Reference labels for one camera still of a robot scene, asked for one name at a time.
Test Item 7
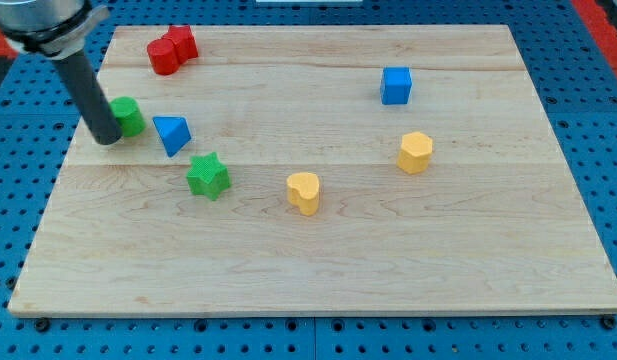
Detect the green star block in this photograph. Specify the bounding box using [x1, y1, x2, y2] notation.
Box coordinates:
[186, 152, 231, 201]

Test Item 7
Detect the yellow heart block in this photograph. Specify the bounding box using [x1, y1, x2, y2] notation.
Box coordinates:
[286, 172, 320, 216]

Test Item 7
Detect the red star block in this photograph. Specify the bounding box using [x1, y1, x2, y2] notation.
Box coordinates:
[162, 25, 199, 64]

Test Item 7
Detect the blue cube block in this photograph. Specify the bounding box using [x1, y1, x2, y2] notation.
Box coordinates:
[380, 67, 412, 105]

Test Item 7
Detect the light wooden board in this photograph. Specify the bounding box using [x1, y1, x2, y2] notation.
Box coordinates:
[9, 25, 617, 318]

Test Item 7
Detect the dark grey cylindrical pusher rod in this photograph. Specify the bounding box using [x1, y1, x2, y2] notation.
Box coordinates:
[52, 50, 122, 145]

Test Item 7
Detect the yellow hexagon block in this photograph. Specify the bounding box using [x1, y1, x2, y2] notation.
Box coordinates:
[396, 132, 434, 174]

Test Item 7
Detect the green cylinder block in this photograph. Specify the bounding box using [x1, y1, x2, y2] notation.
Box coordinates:
[110, 96, 145, 137]

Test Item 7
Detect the blue triangle block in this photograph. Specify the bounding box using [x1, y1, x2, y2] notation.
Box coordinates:
[153, 116, 192, 157]

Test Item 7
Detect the red cylinder block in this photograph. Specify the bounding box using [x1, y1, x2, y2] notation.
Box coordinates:
[147, 39, 180, 75]

